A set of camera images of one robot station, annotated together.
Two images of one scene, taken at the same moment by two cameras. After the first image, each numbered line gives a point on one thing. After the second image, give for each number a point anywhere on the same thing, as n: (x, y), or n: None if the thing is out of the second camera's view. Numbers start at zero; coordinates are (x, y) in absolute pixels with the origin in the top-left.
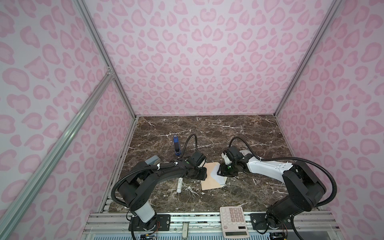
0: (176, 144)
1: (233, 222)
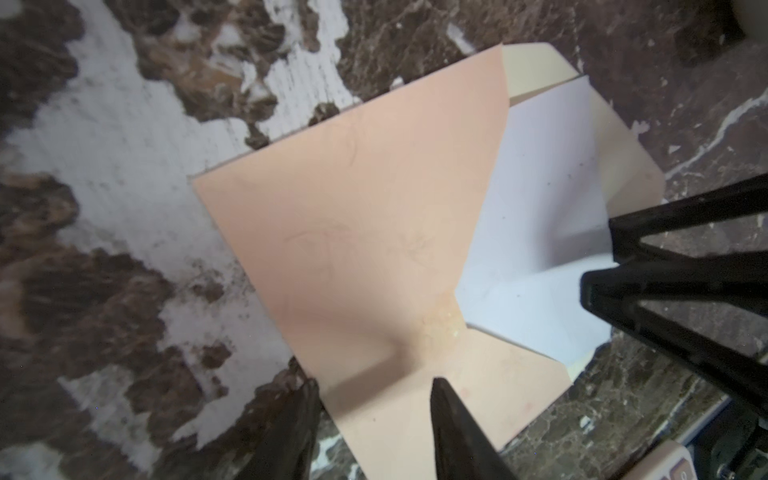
0: None
1: (669, 460)
